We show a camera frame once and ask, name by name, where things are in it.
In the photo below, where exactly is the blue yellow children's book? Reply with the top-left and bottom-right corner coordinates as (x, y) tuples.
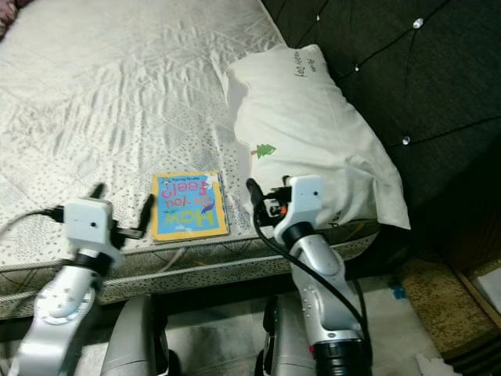
(151, 170), (230, 242)

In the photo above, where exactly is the white pillow with tree print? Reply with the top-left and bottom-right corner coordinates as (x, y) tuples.
(223, 43), (412, 232)

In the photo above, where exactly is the quilted beige bed mattress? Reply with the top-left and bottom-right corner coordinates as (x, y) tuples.
(0, 0), (380, 318)

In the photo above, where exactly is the silver left robot leg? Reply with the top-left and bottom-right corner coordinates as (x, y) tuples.
(102, 296), (177, 376)

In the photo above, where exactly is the silver robot leg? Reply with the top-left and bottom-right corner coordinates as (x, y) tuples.
(102, 296), (177, 376)
(262, 296), (318, 376)

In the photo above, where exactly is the silver right robot leg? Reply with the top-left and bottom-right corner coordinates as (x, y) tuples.
(262, 296), (318, 376)

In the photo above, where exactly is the dark tufted headboard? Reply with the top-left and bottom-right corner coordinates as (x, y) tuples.
(262, 0), (501, 271)

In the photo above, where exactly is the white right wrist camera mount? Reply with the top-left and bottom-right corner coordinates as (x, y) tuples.
(284, 175), (328, 228)

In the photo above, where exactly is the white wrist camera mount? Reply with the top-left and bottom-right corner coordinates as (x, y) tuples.
(284, 175), (328, 228)
(63, 198), (122, 259)

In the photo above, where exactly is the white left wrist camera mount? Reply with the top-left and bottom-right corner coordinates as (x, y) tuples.
(63, 198), (122, 259)

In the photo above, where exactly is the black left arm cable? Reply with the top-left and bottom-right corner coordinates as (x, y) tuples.
(0, 206), (65, 236)

